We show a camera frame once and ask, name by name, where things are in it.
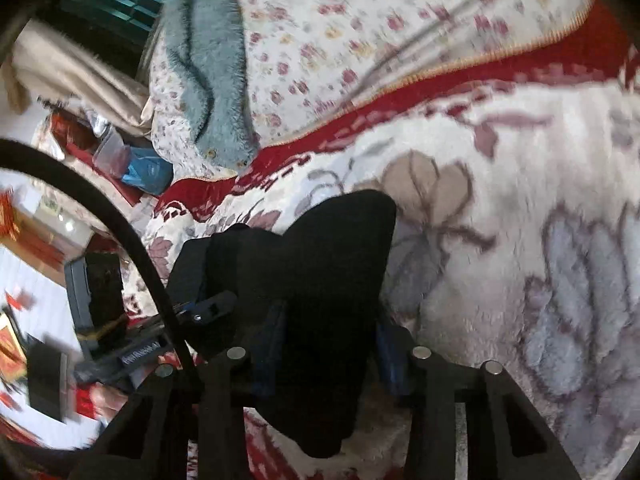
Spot blue-grey fuzzy jacket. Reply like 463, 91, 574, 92
163, 0, 259, 171

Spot black pants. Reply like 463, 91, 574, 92
167, 190, 396, 458

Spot window with green grille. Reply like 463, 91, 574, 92
60, 0, 181, 42

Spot black television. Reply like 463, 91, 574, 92
27, 339, 67, 422

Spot beige curtain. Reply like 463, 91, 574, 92
1, 20, 153, 136

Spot blue plastic bag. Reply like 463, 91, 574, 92
120, 146, 174, 196

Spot floral pillow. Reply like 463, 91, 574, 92
32, 110, 143, 207

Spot red white floral blanket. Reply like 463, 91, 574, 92
141, 2, 639, 479

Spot small floral print quilt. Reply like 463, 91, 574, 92
150, 0, 590, 178

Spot black cable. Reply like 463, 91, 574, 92
0, 138, 206, 391

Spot person's left hand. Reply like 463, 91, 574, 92
75, 382, 128, 425

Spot red chinese knot decoration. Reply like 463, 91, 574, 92
1, 190, 64, 273

